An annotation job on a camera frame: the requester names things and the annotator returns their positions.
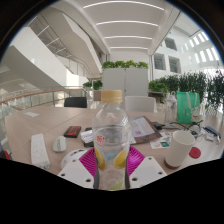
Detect white plastic packet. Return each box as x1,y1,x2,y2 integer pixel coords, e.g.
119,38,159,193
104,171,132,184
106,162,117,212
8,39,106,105
204,133,216,143

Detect dark blue flat case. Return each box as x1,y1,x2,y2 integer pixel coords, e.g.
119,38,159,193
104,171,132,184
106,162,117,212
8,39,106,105
203,125,222,139

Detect small black device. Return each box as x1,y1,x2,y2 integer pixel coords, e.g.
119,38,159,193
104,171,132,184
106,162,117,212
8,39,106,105
151,121,167,131

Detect small potted green plant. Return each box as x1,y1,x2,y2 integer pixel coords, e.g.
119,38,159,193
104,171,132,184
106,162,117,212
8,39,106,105
82,80,93,91
92,79,103,102

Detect small black and red box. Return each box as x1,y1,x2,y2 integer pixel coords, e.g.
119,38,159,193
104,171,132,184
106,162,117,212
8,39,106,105
63,125,82,139

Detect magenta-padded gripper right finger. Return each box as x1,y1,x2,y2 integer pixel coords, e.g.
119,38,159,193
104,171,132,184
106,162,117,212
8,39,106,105
125,145,168,190

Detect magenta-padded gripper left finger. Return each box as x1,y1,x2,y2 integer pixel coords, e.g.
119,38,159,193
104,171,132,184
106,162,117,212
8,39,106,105
57,147,100,190

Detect row of tall green plants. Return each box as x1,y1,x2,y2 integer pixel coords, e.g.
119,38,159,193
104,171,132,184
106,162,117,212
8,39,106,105
148,69,224,113

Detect grey computer mouse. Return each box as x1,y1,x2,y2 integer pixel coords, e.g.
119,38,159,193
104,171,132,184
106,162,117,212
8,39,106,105
52,135,68,154

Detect brown clipboard with papers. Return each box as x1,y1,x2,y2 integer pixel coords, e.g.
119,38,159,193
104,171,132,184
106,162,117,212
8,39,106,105
128,115,163,145

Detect black chair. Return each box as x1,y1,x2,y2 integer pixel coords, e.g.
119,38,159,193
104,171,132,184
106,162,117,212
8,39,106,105
63,96,88,109

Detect glass railing with wooden handrail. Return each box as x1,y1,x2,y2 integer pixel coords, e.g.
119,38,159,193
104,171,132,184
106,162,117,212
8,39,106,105
0,87,88,111

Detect white cabinet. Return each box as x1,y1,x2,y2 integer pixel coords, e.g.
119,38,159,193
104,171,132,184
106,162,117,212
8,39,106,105
101,67,150,109

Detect green bag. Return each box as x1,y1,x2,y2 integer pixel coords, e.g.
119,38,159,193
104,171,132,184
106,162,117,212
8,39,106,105
175,91,202,125

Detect white chair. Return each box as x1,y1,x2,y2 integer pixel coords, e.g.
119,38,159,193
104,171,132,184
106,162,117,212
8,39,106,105
123,95,158,114

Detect colourful sticker sheet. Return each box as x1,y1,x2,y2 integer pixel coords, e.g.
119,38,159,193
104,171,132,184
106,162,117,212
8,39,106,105
149,131,174,150

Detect clear shaker bottle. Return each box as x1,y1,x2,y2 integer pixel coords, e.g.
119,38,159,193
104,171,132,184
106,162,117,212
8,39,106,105
163,91,178,125

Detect white cup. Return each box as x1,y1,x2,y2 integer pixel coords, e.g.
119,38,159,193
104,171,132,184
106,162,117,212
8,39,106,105
164,129,197,169

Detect clear bottle with yellow cap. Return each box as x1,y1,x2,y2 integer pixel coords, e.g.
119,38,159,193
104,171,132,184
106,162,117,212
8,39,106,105
91,89,133,191

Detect black cables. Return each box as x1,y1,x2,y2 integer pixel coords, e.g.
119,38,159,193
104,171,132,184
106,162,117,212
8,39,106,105
171,119,204,136

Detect green plants atop cabinet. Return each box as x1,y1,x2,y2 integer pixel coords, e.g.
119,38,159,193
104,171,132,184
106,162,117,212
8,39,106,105
101,59,150,70

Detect ceiling light strips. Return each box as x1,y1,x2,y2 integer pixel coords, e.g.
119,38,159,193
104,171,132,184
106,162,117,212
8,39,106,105
82,0,164,51

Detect white paper sheet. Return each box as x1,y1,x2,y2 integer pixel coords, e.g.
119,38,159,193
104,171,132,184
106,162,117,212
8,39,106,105
24,111,40,118

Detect white power strip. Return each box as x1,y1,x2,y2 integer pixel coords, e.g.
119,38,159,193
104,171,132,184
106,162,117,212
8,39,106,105
30,133,51,170

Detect flat round red coaster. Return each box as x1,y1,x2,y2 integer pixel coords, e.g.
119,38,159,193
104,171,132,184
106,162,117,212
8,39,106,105
188,146,202,160

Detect white computer mouse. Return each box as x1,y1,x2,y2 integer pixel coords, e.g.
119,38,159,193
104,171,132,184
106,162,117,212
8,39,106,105
60,148,88,170

